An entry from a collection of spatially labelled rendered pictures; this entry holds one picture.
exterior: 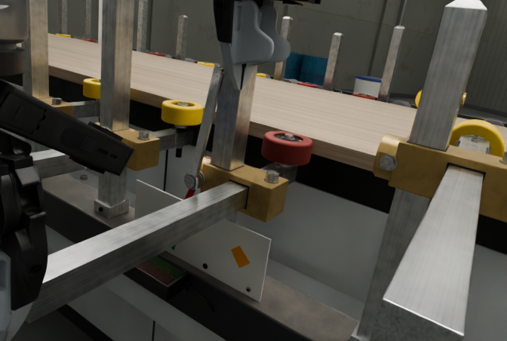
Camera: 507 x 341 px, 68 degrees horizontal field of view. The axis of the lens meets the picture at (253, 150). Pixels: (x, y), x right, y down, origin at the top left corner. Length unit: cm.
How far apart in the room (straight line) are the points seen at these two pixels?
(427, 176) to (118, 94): 49
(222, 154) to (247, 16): 21
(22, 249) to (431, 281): 22
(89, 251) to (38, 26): 60
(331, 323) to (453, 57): 36
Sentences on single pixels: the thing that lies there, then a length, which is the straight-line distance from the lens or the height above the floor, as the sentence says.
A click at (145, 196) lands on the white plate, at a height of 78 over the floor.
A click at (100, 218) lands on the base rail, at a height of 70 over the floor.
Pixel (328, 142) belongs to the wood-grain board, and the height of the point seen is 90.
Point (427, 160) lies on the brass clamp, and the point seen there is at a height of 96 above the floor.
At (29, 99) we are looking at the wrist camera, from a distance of 26.
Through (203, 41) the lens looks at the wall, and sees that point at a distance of 773.
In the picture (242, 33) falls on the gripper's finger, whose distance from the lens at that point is 40.
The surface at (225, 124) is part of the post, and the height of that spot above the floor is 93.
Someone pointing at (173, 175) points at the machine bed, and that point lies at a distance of 91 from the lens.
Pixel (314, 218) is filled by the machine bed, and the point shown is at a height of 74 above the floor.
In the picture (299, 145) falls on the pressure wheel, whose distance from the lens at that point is 57.
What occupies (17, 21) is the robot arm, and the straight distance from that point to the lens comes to 24.
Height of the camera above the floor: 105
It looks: 17 degrees down
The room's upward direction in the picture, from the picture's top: 8 degrees clockwise
